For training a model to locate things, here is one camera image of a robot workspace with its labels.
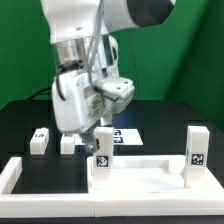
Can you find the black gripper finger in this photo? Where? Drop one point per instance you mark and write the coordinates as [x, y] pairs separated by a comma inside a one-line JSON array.
[[90, 142]]

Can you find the white U-shaped obstacle frame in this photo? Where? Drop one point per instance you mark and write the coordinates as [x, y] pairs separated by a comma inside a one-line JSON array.
[[38, 205]]

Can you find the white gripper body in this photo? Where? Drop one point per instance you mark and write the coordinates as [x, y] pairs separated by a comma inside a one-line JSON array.
[[77, 107]]

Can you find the fiducial marker sheet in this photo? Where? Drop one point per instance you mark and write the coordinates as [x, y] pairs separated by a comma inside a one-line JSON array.
[[128, 137]]

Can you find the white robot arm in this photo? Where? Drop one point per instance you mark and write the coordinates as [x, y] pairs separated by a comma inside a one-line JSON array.
[[80, 31]]

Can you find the white desk top tray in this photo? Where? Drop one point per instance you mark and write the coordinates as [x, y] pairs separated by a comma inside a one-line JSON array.
[[153, 186]]

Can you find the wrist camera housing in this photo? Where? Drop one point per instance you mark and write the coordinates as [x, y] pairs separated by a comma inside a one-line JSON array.
[[117, 91]]

